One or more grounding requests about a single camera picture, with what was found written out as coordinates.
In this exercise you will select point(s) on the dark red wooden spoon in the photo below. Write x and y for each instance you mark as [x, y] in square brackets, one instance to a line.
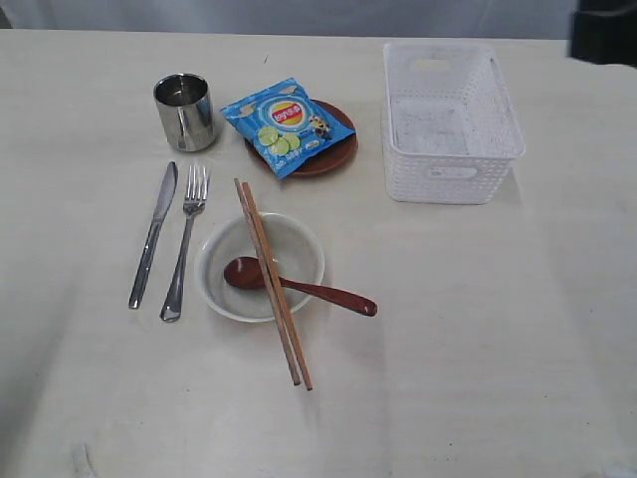
[243, 273]

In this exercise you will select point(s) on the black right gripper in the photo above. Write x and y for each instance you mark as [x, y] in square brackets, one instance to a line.
[604, 32]

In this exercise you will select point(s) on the white perforated plastic basket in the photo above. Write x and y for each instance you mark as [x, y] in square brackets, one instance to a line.
[449, 129]

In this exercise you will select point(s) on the silver fork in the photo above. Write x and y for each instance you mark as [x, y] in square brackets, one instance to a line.
[195, 198]

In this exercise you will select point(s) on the shiny metal cup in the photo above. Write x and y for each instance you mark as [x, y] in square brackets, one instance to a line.
[185, 111]

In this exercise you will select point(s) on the silver table knife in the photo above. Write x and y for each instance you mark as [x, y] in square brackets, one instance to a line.
[162, 205]

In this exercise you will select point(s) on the blue chips bag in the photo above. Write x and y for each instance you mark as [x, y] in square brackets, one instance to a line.
[285, 126]

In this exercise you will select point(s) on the wooden chopstick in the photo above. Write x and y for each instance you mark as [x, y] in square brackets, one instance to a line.
[286, 325]
[266, 289]

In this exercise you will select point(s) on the brown round wooden plate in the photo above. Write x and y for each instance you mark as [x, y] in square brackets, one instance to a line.
[334, 157]

